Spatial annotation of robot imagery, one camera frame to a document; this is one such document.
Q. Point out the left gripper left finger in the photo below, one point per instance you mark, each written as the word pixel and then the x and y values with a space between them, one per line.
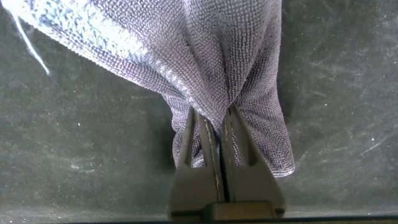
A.
pixel 196 183

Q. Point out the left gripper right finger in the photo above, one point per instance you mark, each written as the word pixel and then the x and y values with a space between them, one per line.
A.
pixel 248 183

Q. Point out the grey towel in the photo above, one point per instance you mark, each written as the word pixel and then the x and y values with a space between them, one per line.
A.
pixel 186 46

